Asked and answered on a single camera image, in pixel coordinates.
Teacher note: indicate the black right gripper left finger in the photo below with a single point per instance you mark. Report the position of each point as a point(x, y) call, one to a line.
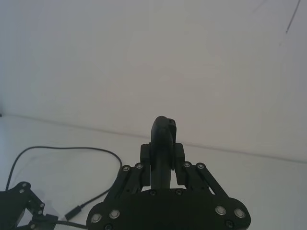
point(130, 182)

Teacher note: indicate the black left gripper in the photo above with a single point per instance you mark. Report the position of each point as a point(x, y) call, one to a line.
point(8, 210)

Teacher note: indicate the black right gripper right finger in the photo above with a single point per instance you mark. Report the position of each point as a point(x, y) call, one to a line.
point(204, 182)

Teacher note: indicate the black power plug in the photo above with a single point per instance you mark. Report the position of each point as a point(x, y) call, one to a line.
point(161, 148)

